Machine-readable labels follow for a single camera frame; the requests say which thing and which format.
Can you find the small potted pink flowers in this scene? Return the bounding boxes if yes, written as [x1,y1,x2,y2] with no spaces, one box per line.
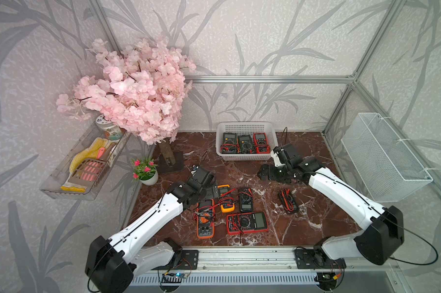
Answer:
[132,157,158,186]

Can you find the large red multimeter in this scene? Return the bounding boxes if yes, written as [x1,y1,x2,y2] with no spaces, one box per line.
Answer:
[226,211,269,236]

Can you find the orange multimeter left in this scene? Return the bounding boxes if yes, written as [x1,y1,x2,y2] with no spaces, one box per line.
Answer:
[195,199,215,239]

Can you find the white perforated plastic basket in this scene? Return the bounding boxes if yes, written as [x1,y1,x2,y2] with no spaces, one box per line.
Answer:
[215,122,278,161]

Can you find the small black multimeter centre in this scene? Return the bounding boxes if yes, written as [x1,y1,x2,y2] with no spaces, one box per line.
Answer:
[238,188,254,213]

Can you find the small black multimeter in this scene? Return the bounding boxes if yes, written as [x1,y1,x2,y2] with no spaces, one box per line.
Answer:
[238,188,254,213]
[278,189,298,214]

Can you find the pink cherry blossom tree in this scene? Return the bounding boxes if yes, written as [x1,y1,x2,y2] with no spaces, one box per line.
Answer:
[56,37,197,145]

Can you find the green multimeter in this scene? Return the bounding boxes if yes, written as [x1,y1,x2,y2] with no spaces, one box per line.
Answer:
[237,135,256,154]
[220,133,239,154]

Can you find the patterned round tin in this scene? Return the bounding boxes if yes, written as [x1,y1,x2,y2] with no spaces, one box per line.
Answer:
[95,114,123,140]

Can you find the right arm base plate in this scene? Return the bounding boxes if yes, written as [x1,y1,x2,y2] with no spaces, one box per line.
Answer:
[294,246,347,270]

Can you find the white wire mesh basket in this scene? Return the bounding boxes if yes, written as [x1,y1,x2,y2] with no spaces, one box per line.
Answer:
[341,112,433,202]

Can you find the small black multimeter right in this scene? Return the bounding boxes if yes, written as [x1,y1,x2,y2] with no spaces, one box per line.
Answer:
[278,189,298,214]

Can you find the pink brown grid tray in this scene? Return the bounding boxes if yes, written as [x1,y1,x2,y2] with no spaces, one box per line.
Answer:
[69,159,106,187]

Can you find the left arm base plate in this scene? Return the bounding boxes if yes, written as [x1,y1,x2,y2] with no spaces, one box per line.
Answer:
[160,249,199,271]

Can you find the small yellow multimeter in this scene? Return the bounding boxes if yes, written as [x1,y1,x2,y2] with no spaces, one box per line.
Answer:
[217,184,235,213]

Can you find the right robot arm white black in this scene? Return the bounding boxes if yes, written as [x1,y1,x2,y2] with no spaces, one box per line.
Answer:
[257,144,404,266]

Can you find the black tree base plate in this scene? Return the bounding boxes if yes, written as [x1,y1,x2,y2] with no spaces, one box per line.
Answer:
[157,151,185,173]

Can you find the aluminium front rail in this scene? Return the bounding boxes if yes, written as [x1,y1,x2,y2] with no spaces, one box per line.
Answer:
[128,246,400,274]

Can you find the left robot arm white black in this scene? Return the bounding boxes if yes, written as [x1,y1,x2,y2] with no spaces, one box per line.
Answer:
[84,166,215,293]

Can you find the clear acrylic wall shelf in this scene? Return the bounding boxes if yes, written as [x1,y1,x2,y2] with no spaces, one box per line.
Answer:
[39,125,131,201]

